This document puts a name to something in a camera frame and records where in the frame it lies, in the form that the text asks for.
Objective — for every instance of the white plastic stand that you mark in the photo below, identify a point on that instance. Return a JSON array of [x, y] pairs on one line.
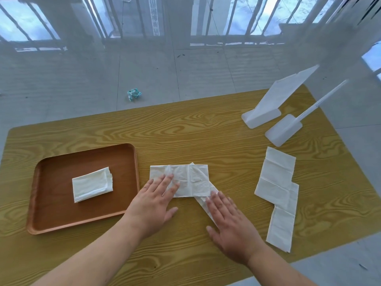
[[282, 131], [268, 101]]

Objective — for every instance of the small dark floor debris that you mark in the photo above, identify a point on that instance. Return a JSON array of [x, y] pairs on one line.
[[362, 266]]

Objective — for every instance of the person's right hand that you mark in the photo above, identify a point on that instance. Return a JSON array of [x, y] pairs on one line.
[[235, 235]]

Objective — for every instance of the metal window railing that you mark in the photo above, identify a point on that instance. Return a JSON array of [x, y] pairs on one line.
[[232, 37]]

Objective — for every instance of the brown wooden tray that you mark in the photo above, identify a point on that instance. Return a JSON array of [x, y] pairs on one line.
[[53, 205]]

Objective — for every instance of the person's left hand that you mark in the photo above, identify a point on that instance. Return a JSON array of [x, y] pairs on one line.
[[148, 205]]

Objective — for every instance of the crumpled teal wrapper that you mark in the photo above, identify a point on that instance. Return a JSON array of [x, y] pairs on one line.
[[134, 93]]

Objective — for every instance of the person's left forearm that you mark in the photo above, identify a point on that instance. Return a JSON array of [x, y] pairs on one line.
[[98, 259]]

